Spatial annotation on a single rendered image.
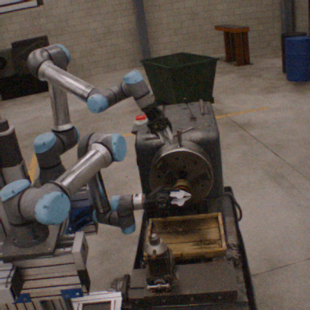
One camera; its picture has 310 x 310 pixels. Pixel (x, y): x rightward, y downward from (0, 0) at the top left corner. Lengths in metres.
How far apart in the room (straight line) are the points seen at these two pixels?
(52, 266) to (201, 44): 11.08
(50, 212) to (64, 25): 10.45
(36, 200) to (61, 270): 0.34
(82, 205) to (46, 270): 0.50
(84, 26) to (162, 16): 2.40
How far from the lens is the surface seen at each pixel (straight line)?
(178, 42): 11.96
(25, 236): 1.43
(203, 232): 1.80
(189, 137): 1.94
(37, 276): 1.53
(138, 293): 1.41
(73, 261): 1.45
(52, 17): 11.57
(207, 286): 1.39
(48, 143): 1.79
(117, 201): 1.70
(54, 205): 1.27
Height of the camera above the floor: 1.93
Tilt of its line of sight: 23 degrees down
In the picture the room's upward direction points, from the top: 9 degrees counter-clockwise
